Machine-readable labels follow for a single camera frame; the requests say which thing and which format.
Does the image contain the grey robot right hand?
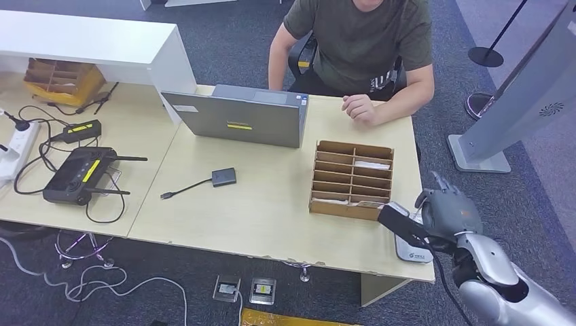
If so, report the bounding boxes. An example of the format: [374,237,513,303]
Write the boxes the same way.
[414,170,484,246]

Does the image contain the person's left hand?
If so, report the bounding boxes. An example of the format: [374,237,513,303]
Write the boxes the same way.
[341,94,381,127]

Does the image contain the grey card reader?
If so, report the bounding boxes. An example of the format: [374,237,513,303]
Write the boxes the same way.
[394,211,434,264]

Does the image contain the person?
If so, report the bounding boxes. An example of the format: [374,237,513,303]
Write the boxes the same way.
[268,0,435,127]

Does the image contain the wooden card organizer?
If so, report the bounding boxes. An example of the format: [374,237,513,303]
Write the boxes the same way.
[308,140,395,222]

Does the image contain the beige desk leg panel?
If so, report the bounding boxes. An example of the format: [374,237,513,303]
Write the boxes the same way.
[359,273,411,308]

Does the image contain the round stanchion base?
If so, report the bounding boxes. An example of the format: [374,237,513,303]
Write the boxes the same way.
[464,92,494,121]

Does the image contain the grey kiosk stand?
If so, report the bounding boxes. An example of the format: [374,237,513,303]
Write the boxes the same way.
[446,0,576,174]

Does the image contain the grey laptop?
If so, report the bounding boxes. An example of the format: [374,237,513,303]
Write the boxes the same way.
[160,84,310,149]

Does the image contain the black stanchion with pole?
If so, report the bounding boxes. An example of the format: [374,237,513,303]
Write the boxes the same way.
[467,0,530,69]

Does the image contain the black USB adapter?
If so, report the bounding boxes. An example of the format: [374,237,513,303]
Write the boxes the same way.
[160,167,238,200]

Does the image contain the yellow package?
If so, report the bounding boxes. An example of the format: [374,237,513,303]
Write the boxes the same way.
[239,308,362,326]

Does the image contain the metal floor socket yellow label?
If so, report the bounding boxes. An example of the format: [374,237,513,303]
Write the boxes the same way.
[249,277,277,306]

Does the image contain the white desk shelf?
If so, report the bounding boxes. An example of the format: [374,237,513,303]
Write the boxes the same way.
[0,10,198,126]

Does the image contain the black power adapter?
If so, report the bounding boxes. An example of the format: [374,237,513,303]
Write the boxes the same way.
[61,119,103,145]

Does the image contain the black remote controller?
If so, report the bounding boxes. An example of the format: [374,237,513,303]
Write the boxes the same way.
[42,146,149,206]

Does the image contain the chrome chair base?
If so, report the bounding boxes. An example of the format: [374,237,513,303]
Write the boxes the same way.
[54,230,115,270]

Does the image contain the wooden organizer with yellow wrap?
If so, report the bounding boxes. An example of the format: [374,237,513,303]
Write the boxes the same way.
[23,57,107,108]

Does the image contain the black plug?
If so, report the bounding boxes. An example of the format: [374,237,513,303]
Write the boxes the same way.
[2,111,31,132]

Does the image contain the white power strip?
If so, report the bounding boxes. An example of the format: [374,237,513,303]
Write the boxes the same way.
[0,121,41,183]

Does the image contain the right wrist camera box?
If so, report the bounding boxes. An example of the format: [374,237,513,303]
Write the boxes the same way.
[377,201,433,250]

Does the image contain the black camera cable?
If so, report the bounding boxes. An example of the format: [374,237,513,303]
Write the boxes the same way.
[425,242,473,326]

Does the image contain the black cable with clip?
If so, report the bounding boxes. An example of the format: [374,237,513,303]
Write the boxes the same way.
[46,81,120,115]

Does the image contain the white floor cable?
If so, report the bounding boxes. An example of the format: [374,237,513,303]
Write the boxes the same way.
[0,236,189,326]

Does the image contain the black power cable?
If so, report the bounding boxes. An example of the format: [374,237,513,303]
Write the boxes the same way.
[13,105,126,225]

